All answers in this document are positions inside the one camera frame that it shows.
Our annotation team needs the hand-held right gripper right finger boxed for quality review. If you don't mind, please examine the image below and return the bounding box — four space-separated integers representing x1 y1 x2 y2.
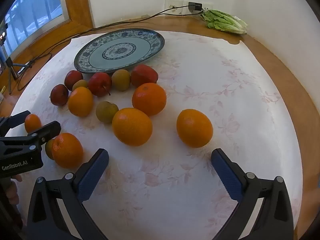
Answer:
211 148 294 240

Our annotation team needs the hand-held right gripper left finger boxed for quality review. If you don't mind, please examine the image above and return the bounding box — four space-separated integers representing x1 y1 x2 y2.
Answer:
26 148 110 240

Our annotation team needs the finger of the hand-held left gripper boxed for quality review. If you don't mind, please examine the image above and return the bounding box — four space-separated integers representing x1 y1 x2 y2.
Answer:
0 110 31 137
0 121 62 155

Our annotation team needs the small orange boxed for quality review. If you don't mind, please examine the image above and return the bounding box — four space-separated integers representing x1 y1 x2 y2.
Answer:
24 114 42 133

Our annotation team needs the red apple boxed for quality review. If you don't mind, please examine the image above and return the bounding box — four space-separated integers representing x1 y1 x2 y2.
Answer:
50 84 69 106
87 72 112 97
130 64 159 87
64 70 84 91

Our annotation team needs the blue patterned porcelain plate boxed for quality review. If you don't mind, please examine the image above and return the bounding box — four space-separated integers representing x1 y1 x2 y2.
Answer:
74 28 165 74

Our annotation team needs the person's left hand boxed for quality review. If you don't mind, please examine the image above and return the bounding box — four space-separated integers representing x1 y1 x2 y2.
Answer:
5 176 23 206

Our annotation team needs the black tripod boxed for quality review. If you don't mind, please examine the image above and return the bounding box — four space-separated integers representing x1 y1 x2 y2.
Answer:
4 56 33 95

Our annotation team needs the white power strip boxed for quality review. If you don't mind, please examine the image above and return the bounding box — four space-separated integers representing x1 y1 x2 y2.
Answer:
15 61 34 74

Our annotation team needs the white floral tablecloth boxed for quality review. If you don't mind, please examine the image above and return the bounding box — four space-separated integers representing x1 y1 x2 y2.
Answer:
10 30 304 240

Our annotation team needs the glass window pane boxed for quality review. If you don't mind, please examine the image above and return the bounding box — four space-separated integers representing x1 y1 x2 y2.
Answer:
0 0 63 55

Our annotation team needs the bagged romaine lettuce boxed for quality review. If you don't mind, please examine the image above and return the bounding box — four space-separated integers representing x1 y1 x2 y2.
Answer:
201 9 248 35

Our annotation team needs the wooden window frame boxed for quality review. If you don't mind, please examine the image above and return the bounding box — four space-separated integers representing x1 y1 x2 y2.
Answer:
11 0 94 65

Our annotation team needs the black power cable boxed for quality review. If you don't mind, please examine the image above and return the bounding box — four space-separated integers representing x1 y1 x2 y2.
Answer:
17 9 204 92
17 6 190 92

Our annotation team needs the white wall socket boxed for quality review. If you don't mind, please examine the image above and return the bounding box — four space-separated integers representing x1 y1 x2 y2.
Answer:
182 0 213 14
164 0 184 15

